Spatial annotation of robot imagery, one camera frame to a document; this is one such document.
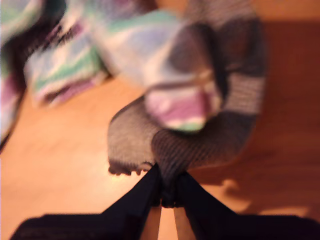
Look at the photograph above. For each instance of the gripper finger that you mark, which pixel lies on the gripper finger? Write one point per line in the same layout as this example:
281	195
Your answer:
207	215
135	215

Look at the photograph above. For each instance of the grey frilled-cuff sock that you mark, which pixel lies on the grey frilled-cuff sock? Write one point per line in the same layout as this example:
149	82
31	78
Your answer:
140	140

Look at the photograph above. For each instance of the pastel tie-dye sock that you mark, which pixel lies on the pastel tie-dye sock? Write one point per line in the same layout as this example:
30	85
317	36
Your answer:
150	50
62	70

